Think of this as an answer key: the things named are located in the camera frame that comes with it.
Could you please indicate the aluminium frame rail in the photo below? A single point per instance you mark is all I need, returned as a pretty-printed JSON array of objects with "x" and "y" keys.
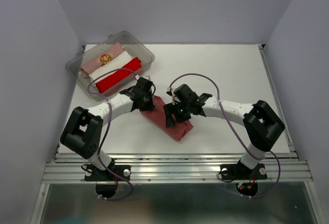
[{"x": 177, "y": 168}]

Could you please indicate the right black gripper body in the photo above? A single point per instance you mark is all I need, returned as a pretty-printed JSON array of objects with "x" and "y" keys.
[{"x": 180, "y": 110}]

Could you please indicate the clear plastic storage bin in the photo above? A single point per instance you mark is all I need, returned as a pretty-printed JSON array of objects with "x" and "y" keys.
[{"x": 130, "y": 44}]

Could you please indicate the pink rolled mario t shirt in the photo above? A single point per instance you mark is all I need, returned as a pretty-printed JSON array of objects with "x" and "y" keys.
[{"x": 105, "y": 57}]

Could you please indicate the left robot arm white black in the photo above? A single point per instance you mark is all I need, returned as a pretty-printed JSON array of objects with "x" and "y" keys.
[{"x": 82, "y": 132}]

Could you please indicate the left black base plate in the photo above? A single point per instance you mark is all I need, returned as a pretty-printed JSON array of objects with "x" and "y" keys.
[{"x": 93, "y": 174}]

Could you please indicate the white rolled t shirt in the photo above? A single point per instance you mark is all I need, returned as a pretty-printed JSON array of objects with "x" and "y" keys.
[{"x": 116, "y": 63}]

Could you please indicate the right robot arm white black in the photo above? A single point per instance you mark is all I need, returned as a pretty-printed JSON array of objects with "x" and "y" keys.
[{"x": 262, "y": 124}]

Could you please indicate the red rolled t shirt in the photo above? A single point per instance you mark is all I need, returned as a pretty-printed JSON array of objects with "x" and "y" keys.
[{"x": 114, "y": 78}]

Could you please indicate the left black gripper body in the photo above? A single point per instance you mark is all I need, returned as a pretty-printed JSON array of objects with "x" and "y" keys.
[{"x": 147, "y": 104}]

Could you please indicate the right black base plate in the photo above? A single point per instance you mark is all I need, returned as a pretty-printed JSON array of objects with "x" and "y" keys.
[{"x": 231, "y": 172}]

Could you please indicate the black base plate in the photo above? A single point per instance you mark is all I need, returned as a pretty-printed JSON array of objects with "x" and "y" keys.
[
  {"x": 231, "y": 172},
  {"x": 93, "y": 174}
]

